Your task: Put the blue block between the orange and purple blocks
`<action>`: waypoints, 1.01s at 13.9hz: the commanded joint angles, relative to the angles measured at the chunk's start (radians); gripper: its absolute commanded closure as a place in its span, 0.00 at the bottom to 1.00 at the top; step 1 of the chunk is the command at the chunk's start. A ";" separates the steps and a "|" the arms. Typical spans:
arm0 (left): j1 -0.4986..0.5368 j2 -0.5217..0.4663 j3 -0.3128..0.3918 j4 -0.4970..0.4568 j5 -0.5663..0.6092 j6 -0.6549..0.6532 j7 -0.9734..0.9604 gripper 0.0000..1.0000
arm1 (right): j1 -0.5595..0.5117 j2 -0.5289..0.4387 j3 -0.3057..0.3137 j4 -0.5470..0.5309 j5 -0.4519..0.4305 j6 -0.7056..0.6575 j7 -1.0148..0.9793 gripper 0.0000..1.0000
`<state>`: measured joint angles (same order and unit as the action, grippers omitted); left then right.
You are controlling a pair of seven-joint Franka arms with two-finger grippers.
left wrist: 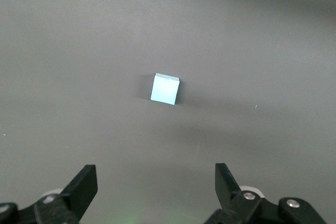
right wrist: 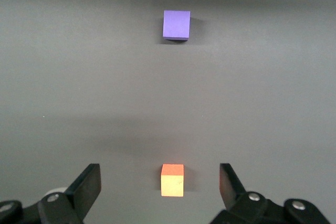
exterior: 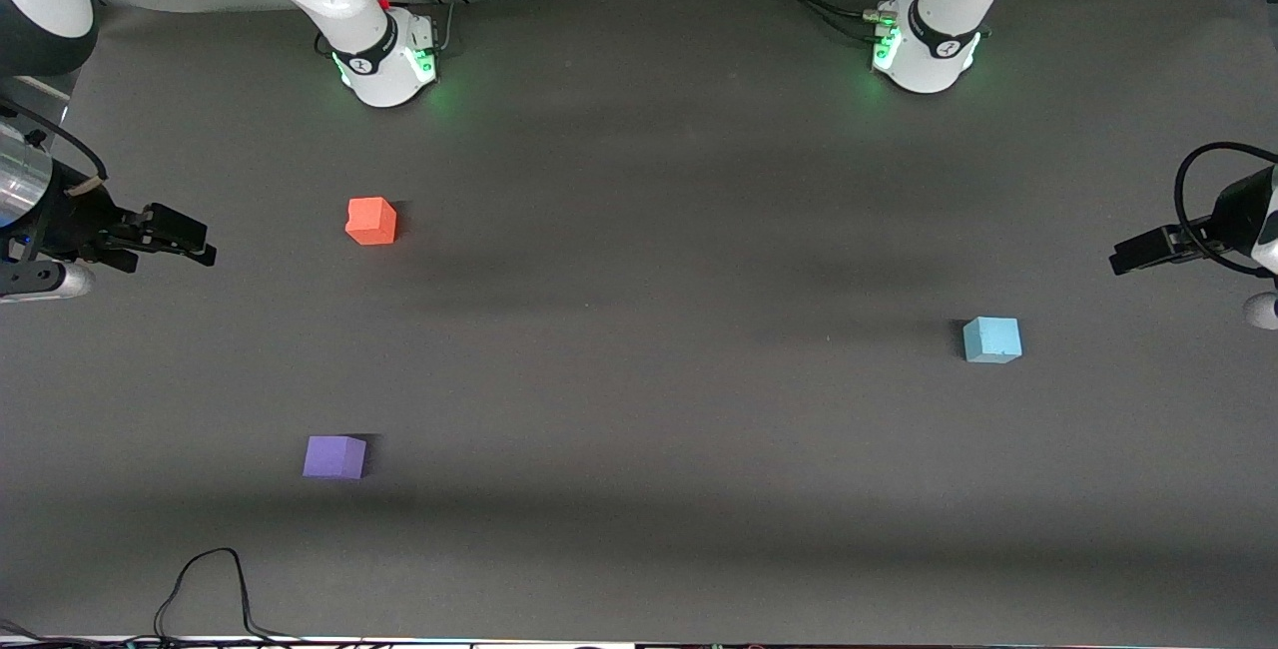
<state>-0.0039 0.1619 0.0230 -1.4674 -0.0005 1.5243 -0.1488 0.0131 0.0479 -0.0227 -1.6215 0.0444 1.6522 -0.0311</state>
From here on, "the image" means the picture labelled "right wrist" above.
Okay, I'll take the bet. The purple foam block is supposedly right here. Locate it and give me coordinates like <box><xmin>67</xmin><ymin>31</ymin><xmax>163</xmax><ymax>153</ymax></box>
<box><xmin>162</xmin><ymin>10</ymin><xmax>192</xmax><ymax>41</ymax></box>

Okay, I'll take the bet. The orange foam block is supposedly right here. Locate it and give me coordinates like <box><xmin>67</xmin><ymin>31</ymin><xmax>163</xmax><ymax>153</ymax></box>
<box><xmin>160</xmin><ymin>163</ymin><xmax>185</xmax><ymax>198</ymax></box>

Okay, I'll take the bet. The dark grey table mat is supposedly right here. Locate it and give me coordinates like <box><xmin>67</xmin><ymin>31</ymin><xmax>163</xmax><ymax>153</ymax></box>
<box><xmin>0</xmin><ymin>0</ymin><xmax>336</xmax><ymax>224</ymax></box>

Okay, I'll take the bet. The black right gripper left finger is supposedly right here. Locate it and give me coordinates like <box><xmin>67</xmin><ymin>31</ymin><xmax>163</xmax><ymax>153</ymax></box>
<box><xmin>0</xmin><ymin>163</ymin><xmax>102</xmax><ymax>224</ymax></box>

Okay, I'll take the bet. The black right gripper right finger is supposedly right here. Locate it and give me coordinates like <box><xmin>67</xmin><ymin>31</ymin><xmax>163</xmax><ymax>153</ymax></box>
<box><xmin>211</xmin><ymin>163</ymin><xmax>331</xmax><ymax>224</ymax></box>

